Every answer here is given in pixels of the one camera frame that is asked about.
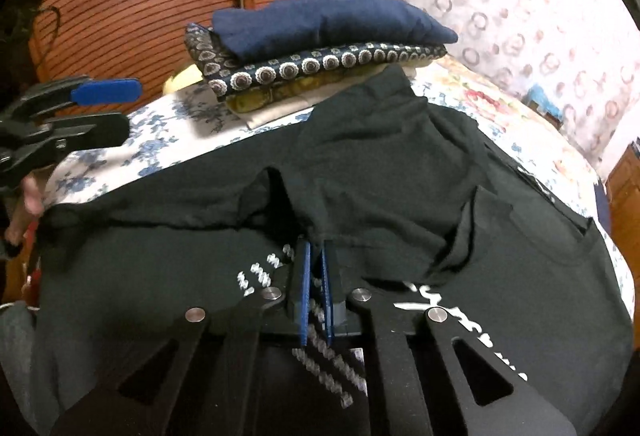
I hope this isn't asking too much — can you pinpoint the blue item in box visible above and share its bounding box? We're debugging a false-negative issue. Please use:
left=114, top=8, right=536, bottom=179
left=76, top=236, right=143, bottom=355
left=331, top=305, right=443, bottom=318
left=523, top=84, right=564, bottom=130

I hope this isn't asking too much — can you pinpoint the left hand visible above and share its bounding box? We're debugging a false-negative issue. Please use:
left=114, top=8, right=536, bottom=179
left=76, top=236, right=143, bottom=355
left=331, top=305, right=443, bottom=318
left=4, top=173, right=46, bottom=245

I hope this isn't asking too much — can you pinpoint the wooden sideboard cabinet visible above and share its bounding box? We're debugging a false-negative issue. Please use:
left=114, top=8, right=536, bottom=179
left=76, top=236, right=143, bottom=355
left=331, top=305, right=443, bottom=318
left=606, top=144, right=640, bottom=274

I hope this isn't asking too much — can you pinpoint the circle patterned sheer curtain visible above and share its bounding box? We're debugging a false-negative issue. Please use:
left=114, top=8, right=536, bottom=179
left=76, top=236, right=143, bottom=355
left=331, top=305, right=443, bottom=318
left=405, top=0, right=639, bottom=177

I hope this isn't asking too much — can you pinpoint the black printed t-shirt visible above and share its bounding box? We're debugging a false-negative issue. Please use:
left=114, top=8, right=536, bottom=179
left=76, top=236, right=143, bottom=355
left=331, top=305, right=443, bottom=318
left=26, top=66, right=634, bottom=435

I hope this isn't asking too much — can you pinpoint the blue floral white quilt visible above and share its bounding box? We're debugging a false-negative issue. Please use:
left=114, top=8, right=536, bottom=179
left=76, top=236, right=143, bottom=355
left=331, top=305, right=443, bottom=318
left=41, top=55, right=637, bottom=317

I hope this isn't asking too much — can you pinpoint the floral pink bedspread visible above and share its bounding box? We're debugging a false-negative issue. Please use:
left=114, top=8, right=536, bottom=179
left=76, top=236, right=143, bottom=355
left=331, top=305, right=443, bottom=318
left=412, top=56, right=570, bottom=153

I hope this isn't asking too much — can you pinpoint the dark patterned folded garment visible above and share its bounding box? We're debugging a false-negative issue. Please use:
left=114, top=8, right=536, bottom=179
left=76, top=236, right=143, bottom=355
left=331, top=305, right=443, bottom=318
left=184, top=24, right=447, bottom=100

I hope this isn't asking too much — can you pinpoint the navy folded garment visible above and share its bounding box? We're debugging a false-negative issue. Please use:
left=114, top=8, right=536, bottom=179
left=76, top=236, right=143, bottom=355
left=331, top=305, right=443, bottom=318
left=212, top=0, right=458, bottom=63

